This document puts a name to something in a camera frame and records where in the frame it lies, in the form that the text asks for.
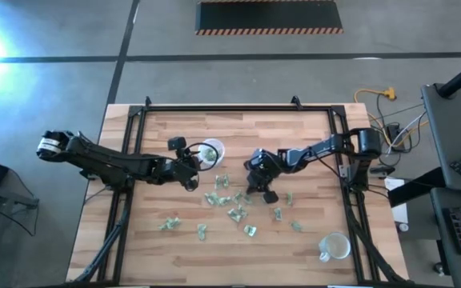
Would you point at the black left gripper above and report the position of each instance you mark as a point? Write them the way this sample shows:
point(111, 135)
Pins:
point(182, 170)

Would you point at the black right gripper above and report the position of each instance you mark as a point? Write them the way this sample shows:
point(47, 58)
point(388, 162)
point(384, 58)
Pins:
point(263, 166)

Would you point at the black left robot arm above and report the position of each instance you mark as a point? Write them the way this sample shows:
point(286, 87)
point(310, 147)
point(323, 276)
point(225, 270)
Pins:
point(106, 158)

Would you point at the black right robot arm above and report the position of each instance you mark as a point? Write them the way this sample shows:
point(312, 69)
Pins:
point(322, 150)

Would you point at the clear plastic cup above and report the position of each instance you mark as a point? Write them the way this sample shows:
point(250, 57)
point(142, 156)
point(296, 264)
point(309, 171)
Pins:
point(218, 146)

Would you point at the clear glass mug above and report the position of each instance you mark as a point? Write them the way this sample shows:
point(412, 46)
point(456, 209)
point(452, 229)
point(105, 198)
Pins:
point(336, 245)

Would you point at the white box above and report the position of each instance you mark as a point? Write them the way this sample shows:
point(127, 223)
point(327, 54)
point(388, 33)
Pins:
point(400, 214)

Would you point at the black power strip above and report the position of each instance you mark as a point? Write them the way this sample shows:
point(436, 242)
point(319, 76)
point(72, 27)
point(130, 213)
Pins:
point(394, 131)

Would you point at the black desk foot bar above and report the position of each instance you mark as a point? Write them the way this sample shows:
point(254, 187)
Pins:
point(414, 188)

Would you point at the black hazard-striped floor mat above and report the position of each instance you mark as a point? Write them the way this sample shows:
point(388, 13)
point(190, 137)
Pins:
point(268, 16)

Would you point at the black remote control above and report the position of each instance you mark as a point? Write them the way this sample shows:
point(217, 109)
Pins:
point(459, 168)

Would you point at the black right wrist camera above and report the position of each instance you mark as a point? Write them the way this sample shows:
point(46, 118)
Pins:
point(271, 197)

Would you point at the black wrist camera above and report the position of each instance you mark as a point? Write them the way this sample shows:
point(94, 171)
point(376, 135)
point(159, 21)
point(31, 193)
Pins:
point(271, 197)
point(177, 143)

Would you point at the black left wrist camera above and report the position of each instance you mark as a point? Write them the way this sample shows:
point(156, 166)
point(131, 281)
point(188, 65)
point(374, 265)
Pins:
point(177, 143)

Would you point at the black table frame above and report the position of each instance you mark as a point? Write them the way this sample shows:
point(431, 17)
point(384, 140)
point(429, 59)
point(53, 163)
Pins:
point(234, 108)

